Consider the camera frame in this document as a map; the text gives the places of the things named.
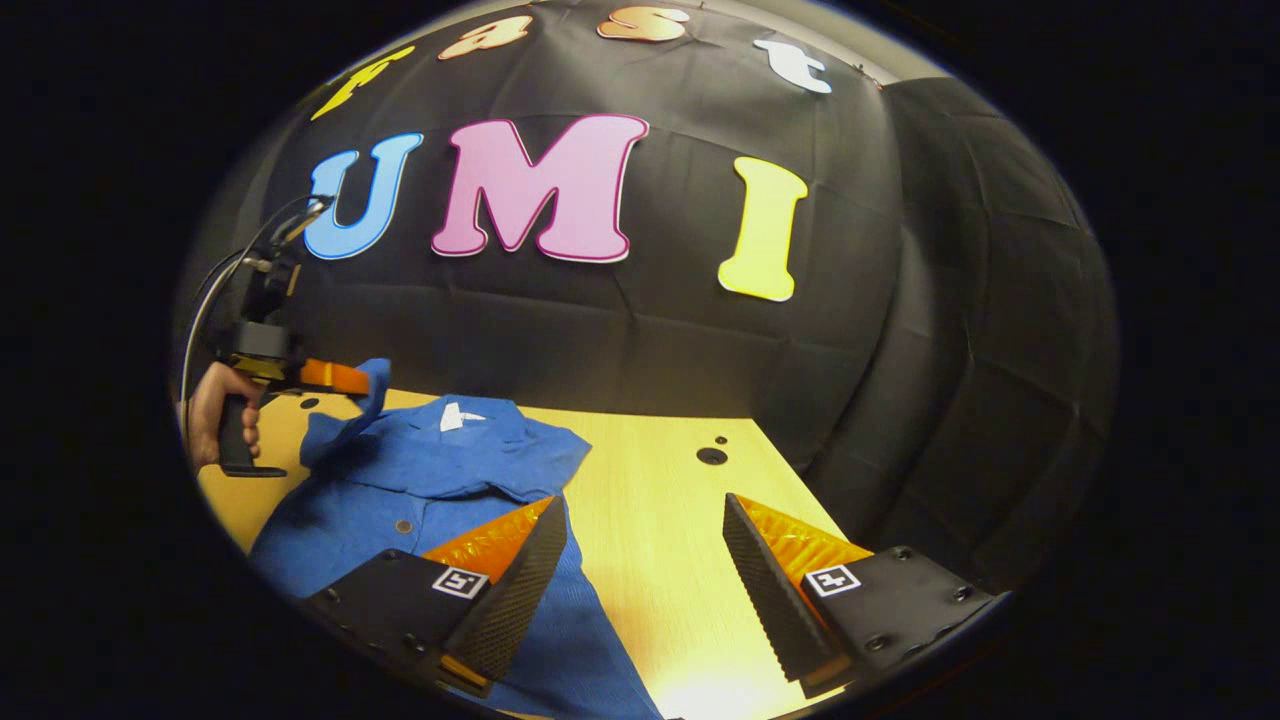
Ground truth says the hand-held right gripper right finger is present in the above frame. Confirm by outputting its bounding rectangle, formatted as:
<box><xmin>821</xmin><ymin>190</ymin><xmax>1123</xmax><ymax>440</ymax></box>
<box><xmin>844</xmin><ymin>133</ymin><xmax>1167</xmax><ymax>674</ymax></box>
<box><xmin>722</xmin><ymin>492</ymin><xmax>996</xmax><ymax>701</ymax></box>

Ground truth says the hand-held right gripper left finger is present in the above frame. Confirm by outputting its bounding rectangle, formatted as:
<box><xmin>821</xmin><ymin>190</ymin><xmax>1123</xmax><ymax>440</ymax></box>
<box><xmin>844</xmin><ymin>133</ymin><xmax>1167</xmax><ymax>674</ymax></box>
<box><xmin>300</xmin><ymin>495</ymin><xmax>569</xmax><ymax>699</ymax></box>

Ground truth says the blue button shirt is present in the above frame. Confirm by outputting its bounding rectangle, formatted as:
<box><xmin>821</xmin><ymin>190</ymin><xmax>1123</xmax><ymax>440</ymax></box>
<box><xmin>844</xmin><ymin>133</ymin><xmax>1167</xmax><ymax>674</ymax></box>
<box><xmin>248</xmin><ymin>358</ymin><xmax>666</xmax><ymax>720</ymax></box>

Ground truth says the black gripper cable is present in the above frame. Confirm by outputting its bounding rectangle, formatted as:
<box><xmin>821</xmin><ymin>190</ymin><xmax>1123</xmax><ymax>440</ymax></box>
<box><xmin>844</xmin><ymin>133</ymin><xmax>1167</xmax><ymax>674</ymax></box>
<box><xmin>180</xmin><ymin>195</ymin><xmax>326</xmax><ymax>441</ymax></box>

